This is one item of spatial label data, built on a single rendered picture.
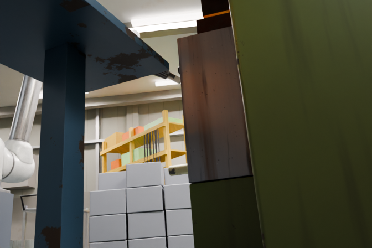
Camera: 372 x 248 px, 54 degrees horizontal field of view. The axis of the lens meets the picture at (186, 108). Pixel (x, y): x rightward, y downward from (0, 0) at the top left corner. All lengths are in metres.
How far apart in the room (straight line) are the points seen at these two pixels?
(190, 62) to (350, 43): 0.49
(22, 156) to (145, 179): 1.83
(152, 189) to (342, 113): 3.05
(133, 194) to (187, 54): 2.68
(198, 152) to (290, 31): 0.42
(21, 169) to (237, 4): 1.52
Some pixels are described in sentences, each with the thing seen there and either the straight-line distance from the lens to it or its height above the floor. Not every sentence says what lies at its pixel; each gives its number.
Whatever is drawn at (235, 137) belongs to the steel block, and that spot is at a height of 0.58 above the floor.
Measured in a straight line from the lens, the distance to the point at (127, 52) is 0.83.
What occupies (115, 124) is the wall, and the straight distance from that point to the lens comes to 9.53.
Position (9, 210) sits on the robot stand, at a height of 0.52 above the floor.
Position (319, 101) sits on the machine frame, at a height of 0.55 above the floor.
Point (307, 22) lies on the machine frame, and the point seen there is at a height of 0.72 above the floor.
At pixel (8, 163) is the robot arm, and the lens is 1.98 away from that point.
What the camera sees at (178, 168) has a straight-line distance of 1.62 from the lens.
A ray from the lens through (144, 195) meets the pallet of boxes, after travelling 3.66.
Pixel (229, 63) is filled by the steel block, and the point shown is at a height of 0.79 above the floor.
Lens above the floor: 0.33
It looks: 20 degrees up
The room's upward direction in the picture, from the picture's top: 5 degrees counter-clockwise
